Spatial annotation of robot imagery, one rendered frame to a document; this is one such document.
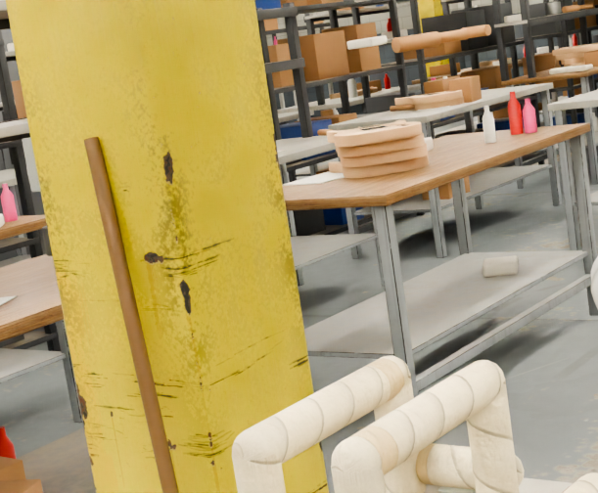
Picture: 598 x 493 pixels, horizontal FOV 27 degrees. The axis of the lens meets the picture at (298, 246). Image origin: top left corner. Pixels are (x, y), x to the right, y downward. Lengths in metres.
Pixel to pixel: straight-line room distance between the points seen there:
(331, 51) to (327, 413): 8.09
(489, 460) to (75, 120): 1.11
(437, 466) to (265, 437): 0.18
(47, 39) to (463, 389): 1.17
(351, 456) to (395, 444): 0.04
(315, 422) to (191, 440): 1.03
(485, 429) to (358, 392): 0.10
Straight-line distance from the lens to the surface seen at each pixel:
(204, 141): 1.84
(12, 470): 3.43
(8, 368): 5.27
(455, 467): 0.95
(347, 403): 0.89
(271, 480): 0.82
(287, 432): 0.83
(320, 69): 8.77
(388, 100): 9.92
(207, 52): 1.86
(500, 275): 5.54
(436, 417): 0.83
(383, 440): 0.78
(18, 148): 6.56
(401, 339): 4.39
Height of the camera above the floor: 1.46
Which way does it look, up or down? 9 degrees down
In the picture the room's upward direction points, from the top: 9 degrees counter-clockwise
